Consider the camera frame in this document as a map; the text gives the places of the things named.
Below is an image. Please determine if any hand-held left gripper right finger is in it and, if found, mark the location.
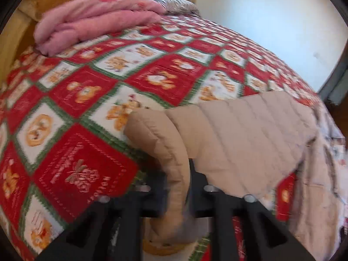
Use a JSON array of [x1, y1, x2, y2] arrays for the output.
[[190, 160, 325, 261]]

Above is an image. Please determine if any beige quilted jacket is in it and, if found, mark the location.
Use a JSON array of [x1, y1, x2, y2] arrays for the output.
[[124, 91, 320, 251]]

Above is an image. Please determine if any pink fleece blanket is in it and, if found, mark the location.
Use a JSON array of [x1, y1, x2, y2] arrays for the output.
[[33, 0, 167, 57]]

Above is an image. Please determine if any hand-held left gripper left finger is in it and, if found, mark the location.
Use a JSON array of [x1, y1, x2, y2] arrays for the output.
[[37, 169, 169, 261]]

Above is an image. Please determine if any striped pillow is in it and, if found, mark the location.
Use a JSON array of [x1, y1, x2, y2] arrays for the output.
[[144, 0, 200, 16]]

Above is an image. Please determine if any red checked printed quilt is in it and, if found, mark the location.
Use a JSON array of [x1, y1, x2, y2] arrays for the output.
[[0, 15, 348, 261]]

